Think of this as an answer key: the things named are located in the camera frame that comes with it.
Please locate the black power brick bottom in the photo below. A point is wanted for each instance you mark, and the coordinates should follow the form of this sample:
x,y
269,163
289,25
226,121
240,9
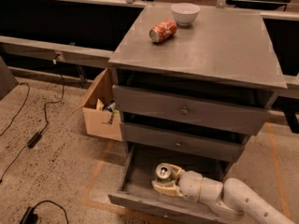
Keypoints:
x,y
30,217

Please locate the cardboard box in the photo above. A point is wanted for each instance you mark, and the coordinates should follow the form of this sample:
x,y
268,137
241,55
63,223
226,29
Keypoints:
x,y
100,120

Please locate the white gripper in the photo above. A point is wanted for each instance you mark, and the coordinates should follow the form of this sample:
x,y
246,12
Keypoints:
x,y
191,184

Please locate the orange soda can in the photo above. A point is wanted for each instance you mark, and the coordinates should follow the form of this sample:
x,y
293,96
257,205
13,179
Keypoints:
x,y
163,30

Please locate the black item in box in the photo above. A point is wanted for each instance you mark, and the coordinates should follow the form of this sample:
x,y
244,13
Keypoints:
x,y
110,107

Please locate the top grey drawer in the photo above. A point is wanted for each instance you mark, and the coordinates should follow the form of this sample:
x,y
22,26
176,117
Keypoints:
x,y
199,112

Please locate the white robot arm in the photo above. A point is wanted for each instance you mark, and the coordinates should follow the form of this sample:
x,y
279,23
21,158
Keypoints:
x,y
232,198

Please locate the green soda can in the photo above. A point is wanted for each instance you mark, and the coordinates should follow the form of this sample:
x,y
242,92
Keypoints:
x,y
163,173

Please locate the white bowl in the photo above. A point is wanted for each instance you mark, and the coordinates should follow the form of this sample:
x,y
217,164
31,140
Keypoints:
x,y
185,13

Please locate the bottom grey open drawer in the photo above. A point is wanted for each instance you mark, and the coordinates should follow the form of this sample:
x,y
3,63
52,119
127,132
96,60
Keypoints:
x,y
136,192

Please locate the grey drawer cabinet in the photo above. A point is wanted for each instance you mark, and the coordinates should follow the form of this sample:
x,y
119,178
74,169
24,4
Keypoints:
x,y
225,56

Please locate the middle grey drawer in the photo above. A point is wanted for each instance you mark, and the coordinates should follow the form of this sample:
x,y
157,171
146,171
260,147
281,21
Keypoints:
x,y
181,142

